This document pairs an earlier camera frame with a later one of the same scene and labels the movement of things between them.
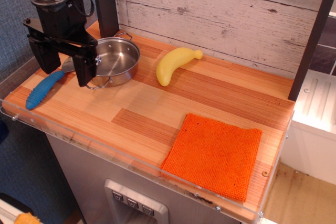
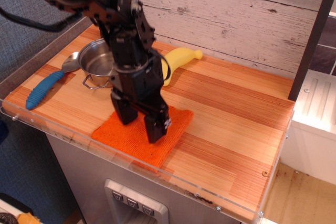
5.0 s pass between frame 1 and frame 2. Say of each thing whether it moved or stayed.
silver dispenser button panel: stayed
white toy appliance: stayed
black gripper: moved
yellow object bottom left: stayed
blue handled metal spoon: stayed
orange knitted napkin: moved
